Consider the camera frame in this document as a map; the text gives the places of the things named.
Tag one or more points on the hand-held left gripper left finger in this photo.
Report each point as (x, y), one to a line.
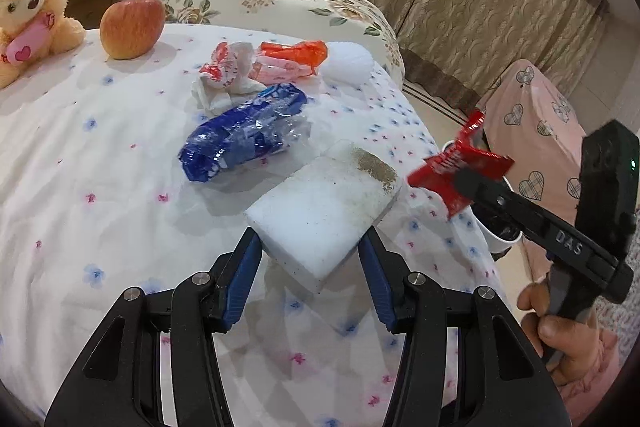
(239, 294)

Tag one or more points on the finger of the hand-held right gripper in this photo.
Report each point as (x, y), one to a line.
(495, 199)

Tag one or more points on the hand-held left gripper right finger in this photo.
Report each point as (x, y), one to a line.
(382, 292)

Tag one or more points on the dark red wrapper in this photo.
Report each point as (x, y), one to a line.
(440, 167)

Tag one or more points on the white foam block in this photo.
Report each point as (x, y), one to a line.
(320, 207)

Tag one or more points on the blue plastic wrapper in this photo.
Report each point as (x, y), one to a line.
(235, 132)

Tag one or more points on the white-red wrapper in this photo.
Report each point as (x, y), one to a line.
(220, 99)

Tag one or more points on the white foam fruit net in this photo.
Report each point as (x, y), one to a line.
(347, 64)

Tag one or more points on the red white printed wrapper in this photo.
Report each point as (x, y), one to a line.
(220, 67)

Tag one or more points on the pink wrapper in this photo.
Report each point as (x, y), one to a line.
(280, 69)

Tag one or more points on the shiny red orange wrapper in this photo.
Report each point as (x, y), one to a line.
(300, 52)

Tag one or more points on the person's right hand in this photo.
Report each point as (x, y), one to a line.
(575, 342)

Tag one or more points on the pink heart print cloth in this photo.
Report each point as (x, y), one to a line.
(540, 132)

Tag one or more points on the white floral tablecloth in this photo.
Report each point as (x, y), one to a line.
(125, 207)

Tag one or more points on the red apple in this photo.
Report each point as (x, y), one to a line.
(132, 27)

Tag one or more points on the wooden nightstand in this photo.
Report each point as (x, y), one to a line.
(95, 2)

